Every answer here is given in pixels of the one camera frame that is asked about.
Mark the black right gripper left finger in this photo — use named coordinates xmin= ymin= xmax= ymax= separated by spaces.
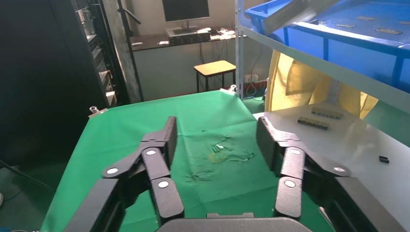
xmin=64 ymin=116 xmax=185 ymax=232

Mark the white floor cable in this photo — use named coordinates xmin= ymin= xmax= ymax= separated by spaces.
xmin=245 ymin=81 xmax=267 ymax=98

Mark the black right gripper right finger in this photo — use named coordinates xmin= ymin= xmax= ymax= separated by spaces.
xmin=256 ymin=116 xmax=408 ymax=232

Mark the black floor cable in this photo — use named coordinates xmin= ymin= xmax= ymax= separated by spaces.
xmin=0 ymin=159 xmax=56 ymax=193

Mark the green table cloth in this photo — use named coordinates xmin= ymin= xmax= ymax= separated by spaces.
xmin=40 ymin=89 xmax=334 ymax=232

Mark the white desk clutter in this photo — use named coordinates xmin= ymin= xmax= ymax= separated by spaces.
xmin=205 ymin=27 xmax=238 ymax=41

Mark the white perforated shelf post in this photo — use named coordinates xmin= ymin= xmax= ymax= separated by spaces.
xmin=235 ymin=0 xmax=245 ymax=99

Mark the olive metal connector strip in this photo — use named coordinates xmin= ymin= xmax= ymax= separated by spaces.
xmin=297 ymin=116 xmax=330 ymax=131
xmin=311 ymin=107 xmax=344 ymax=120

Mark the black equipment rack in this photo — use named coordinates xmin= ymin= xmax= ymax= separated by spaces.
xmin=72 ymin=0 xmax=117 ymax=109

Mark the yellow woven bag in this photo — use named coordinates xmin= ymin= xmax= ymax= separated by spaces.
xmin=264 ymin=50 xmax=379 ymax=120

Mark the white monitor stand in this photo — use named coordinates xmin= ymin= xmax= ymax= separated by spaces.
xmin=166 ymin=19 xmax=202 ymax=36

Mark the wooden stool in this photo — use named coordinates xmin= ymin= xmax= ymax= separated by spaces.
xmin=193 ymin=59 xmax=237 ymax=94

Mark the silver stamped sheet metal part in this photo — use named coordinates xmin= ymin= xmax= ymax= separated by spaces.
xmin=263 ymin=0 xmax=341 ymax=36

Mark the black equipment box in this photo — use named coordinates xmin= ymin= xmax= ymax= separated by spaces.
xmin=168 ymin=32 xmax=211 ymax=46

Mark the office desk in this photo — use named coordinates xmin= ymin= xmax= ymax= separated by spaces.
xmin=130 ymin=26 xmax=248 ymax=102

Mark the grey leaning board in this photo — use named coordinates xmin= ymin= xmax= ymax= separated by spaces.
xmin=102 ymin=0 xmax=144 ymax=104

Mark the black computer monitor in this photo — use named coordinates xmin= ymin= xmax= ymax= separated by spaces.
xmin=161 ymin=0 xmax=211 ymax=23

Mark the white metal shelf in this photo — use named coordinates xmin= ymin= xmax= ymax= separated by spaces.
xmin=240 ymin=25 xmax=410 ymax=115

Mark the silver binder clip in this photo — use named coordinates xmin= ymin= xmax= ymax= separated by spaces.
xmin=220 ymin=84 xmax=240 ymax=96
xmin=88 ymin=106 xmax=109 ymax=118

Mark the blue plastic bin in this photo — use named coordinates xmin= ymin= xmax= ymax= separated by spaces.
xmin=244 ymin=0 xmax=410 ymax=94

